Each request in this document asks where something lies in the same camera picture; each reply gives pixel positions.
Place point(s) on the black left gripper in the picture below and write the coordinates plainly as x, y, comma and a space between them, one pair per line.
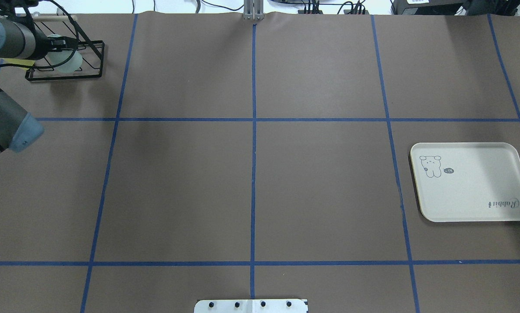
42, 43

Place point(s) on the pale green plastic cup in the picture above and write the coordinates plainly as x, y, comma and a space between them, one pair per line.
67, 61

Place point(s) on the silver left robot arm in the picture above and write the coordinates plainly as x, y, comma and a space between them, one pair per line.
19, 39

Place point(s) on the yellow plastic cup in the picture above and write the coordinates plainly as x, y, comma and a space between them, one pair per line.
19, 63

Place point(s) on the cream rabbit serving tray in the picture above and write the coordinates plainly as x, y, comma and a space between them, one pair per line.
467, 181

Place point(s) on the black wire cup rack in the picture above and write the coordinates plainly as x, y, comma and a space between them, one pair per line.
65, 25

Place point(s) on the grey metal camera post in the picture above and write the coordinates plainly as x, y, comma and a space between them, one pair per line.
253, 10

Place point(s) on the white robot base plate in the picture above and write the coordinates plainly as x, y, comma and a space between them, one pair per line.
252, 306

